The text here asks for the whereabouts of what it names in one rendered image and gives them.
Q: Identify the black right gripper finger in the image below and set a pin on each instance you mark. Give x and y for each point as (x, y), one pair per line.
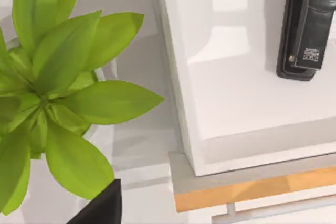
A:
(106, 205)

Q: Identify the green leafy plant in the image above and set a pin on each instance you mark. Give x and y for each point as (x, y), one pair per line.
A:
(52, 82)

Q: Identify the wooden drawer front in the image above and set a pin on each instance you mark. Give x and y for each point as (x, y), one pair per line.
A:
(252, 186)

